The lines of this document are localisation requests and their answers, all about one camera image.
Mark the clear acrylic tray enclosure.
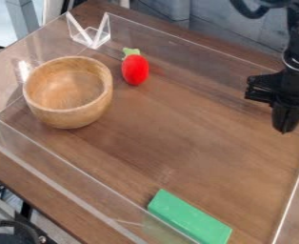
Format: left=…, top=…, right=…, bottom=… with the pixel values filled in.
left=0, top=12, right=299, bottom=244

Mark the wooden bowl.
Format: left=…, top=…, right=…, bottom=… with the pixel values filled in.
left=22, top=56, right=113, bottom=129

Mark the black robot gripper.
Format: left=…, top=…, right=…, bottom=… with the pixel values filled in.
left=244, top=71, right=299, bottom=133

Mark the black metal table bracket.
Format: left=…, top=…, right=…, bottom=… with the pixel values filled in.
left=13, top=202, right=58, bottom=244

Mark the black cable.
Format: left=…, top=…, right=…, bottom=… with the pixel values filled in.
left=0, top=218, right=41, bottom=244

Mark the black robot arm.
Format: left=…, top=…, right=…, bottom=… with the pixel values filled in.
left=231, top=0, right=299, bottom=133

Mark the green rectangular block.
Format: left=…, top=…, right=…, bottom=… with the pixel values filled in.
left=148, top=189, right=232, bottom=244

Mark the red plush strawberry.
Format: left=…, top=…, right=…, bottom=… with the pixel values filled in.
left=121, top=48, right=149, bottom=86

